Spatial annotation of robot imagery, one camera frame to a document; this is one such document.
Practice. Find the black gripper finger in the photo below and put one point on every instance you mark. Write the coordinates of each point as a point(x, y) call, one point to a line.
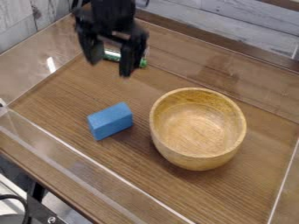
point(92, 47)
point(132, 51)

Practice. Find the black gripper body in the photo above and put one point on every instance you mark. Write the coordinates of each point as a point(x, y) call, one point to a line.
point(110, 19)

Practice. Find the blue foam block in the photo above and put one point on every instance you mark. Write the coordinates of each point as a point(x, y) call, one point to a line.
point(109, 121)

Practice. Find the brown wooden bowl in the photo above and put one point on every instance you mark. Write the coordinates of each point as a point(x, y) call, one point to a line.
point(197, 128)

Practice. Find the green white marker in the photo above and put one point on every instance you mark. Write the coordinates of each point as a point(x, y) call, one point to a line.
point(113, 56)

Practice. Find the clear acrylic tray wall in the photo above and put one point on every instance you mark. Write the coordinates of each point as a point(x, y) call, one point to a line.
point(102, 196)

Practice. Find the black metal table bracket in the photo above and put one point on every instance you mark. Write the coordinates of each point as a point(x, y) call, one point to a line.
point(40, 214)

